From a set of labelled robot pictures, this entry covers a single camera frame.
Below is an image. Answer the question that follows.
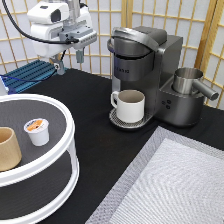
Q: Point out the grey woven placemat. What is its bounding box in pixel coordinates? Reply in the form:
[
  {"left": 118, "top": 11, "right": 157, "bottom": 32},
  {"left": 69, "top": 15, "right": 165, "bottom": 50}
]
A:
[{"left": 85, "top": 127, "right": 224, "bottom": 224}]

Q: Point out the white ceramic mug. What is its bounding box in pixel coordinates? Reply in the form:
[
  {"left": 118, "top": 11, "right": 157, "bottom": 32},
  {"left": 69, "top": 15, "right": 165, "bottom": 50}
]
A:
[{"left": 111, "top": 90, "right": 145, "bottom": 123}]

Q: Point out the grey pod coffee machine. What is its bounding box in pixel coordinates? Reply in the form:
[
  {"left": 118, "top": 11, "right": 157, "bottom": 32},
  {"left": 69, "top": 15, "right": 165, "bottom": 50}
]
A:
[{"left": 107, "top": 26, "right": 207, "bottom": 130}]

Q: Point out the wooden shoji folding screen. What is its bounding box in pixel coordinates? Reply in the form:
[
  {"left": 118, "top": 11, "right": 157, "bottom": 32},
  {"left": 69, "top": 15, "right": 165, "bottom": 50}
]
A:
[{"left": 0, "top": 0, "right": 224, "bottom": 110}]

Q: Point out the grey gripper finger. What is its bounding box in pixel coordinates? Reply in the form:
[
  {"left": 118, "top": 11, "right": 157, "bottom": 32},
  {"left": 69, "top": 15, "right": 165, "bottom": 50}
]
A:
[
  {"left": 51, "top": 58, "right": 65, "bottom": 75},
  {"left": 76, "top": 48, "right": 84, "bottom": 64}
]

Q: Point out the white two-tier round shelf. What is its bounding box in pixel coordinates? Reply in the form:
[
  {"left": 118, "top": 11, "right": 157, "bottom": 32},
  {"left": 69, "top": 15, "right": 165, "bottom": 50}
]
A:
[{"left": 0, "top": 94, "right": 79, "bottom": 224}]

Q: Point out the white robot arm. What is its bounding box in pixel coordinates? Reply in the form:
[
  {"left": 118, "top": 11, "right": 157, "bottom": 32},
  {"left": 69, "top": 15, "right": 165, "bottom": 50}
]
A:
[{"left": 27, "top": 0, "right": 97, "bottom": 75}]

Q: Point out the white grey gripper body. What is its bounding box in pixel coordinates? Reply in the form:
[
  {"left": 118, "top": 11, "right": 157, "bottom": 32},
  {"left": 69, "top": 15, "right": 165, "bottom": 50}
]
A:
[{"left": 31, "top": 21, "right": 97, "bottom": 58}]

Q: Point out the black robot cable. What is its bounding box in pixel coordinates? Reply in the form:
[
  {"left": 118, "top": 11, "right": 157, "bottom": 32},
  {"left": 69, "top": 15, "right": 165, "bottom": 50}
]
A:
[{"left": 0, "top": 0, "right": 80, "bottom": 62}]

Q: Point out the white coffee pod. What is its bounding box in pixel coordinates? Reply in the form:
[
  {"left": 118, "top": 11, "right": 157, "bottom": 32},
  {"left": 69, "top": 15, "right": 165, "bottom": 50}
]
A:
[{"left": 24, "top": 118, "right": 49, "bottom": 146}]

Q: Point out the steel milk frother jug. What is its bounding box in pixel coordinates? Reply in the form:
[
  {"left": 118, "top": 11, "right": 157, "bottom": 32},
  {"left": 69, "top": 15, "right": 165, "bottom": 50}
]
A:
[{"left": 173, "top": 68, "right": 219, "bottom": 101}]

